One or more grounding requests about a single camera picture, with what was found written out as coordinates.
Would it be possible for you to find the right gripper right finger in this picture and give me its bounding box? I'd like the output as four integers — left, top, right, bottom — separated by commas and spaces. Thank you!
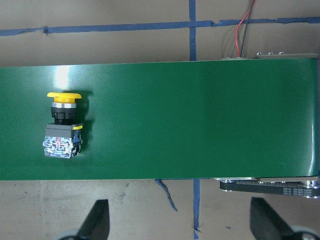
249, 197, 294, 240

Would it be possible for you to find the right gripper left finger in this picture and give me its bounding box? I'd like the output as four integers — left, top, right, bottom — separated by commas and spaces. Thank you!
77, 199, 110, 240

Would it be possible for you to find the yellow push button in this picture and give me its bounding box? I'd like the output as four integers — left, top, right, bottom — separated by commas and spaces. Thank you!
42, 92, 83, 159

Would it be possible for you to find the green conveyor belt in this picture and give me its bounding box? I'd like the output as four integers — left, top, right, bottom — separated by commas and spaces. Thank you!
0, 51, 320, 200

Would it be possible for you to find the red black conveyor wire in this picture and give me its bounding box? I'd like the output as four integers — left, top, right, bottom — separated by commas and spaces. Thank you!
235, 0, 257, 59

